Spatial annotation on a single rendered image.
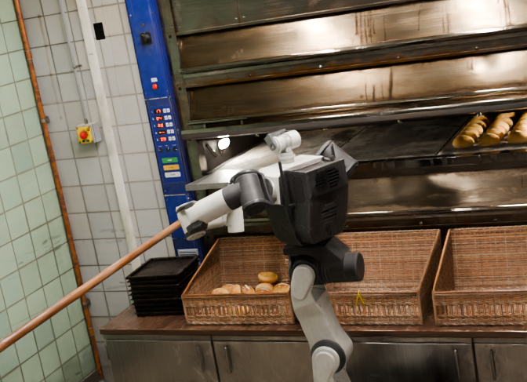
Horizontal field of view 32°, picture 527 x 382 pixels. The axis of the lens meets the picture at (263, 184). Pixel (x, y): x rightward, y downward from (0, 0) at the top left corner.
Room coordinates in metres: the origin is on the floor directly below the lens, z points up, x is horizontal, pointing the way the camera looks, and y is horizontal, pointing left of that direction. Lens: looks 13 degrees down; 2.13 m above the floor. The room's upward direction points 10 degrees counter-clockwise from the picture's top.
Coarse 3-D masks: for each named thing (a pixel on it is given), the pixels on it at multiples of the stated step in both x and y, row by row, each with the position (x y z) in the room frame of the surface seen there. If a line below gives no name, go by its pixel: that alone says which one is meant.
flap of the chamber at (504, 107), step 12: (456, 108) 3.85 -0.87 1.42; (468, 108) 3.83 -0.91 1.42; (480, 108) 3.81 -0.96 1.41; (492, 108) 3.79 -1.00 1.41; (504, 108) 3.76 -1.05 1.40; (516, 108) 3.75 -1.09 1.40; (336, 120) 4.08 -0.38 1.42; (348, 120) 4.06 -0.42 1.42; (360, 120) 4.03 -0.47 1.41; (372, 120) 4.01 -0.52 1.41; (384, 120) 3.99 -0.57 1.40; (396, 120) 4.05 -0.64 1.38; (216, 132) 4.34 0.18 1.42; (228, 132) 4.32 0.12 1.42; (240, 132) 4.29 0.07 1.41; (252, 132) 4.26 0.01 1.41; (264, 132) 4.24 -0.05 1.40
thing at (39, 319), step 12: (168, 228) 3.51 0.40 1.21; (156, 240) 3.40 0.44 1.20; (132, 252) 3.26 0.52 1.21; (120, 264) 3.15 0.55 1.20; (96, 276) 3.03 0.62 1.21; (108, 276) 3.08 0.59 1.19; (84, 288) 2.94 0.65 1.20; (60, 300) 2.83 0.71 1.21; (72, 300) 2.87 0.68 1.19; (48, 312) 2.75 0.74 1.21; (24, 324) 2.66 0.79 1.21; (36, 324) 2.69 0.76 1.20; (12, 336) 2.59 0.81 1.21; (0, 348) 2.52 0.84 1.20
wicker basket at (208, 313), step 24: (216, 240) 4.49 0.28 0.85; (240, 240) 4.45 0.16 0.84; (264, 240) 4.40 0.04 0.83; (216, 264) 4.44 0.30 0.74; (240, 264) 4.43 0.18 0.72; (264, 264) 4.37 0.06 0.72; (288, 264) 4.32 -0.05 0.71; (192, 288) 4.19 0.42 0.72; (216, 288) 4.40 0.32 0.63; (192, 312) 4.14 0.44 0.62; (216, 312) 4.02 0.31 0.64; (264, 312) 3.92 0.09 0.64; (288, 312) 3.87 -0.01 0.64
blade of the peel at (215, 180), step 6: (252, 168) 4.51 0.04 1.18; (258, 168) 4.48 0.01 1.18; (210, 174) 4.51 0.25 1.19; (216, 174) 4.50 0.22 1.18; (222, 174) 4.48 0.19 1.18; (228, 174) 4.46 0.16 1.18; (234, 174) 4.43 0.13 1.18; (198, 180) 4.39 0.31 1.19; (204, 180) 4.41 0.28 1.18; (210, 180) 4.38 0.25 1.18; (216, 180) 4.36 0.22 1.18; (222, 180) 4.34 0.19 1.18; (228, 180) 4.31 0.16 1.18; (186, 186) 4.26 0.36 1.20; (192, 186) 4.25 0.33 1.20; (198, 186) 4.24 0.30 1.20; (204, 186) 4.23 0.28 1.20; (210, 186) 4.21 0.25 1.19; (216, 186) 4.20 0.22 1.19; (222, 186) 4.19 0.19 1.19
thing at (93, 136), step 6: (78, 126) 4.76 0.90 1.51; (84, 126) 4.74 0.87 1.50; (90, 126) 4.73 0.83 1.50; (96, 126) 4.77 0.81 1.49; (78, 132) 4.76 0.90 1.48; (90, 132) 4.73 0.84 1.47; (96, 132) 4.76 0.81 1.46; (78, 138) 4.77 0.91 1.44; (90, 138) 4.73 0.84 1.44; (96, 138) 4.75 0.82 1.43
